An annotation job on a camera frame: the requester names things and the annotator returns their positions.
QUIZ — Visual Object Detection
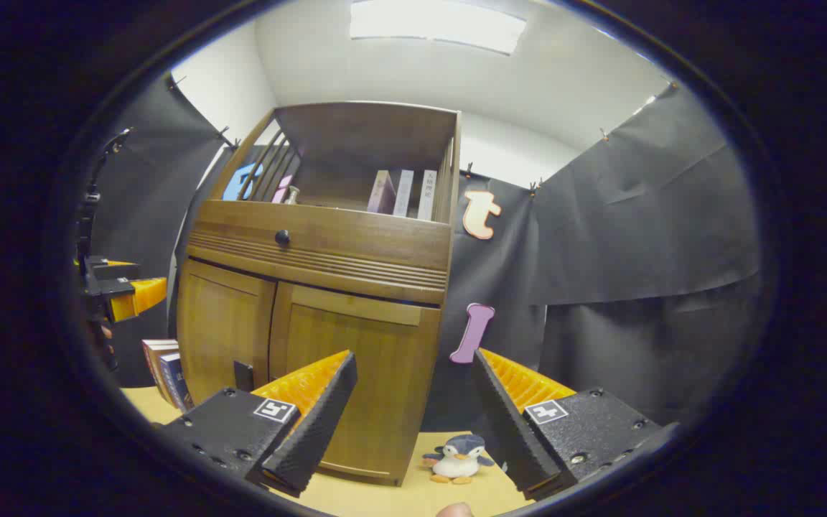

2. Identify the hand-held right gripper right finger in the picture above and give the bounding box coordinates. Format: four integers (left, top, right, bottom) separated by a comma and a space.
471, 348, 680, 502

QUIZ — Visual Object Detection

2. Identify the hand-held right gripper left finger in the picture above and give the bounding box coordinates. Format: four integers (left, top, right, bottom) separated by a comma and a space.
157, 350, 358, 498

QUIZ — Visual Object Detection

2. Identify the wooden double-door shoe cabinet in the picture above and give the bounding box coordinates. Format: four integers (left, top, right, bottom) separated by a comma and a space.
169, 101, 462, 488

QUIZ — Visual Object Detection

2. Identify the wooden cabinet drawer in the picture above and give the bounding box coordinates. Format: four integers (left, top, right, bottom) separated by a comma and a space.
185, 200, 452, 304

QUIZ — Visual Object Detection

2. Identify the penguin plush toy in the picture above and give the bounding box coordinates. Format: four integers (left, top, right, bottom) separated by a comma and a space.
423, 434, 495, 485

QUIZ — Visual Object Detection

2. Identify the dark blue book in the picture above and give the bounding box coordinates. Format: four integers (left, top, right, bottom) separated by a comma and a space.
160, 352, 195, 413

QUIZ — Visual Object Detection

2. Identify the pale lilac book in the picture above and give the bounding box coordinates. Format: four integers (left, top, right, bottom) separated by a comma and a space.
393, 169, 415, 218

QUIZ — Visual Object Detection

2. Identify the black backdrop cloth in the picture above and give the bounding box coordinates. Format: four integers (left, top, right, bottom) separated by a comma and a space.
87, 72, 762, 433

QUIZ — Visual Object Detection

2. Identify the large ceiling light panel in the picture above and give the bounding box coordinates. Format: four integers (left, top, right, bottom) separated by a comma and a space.
349, 0, 528, 56

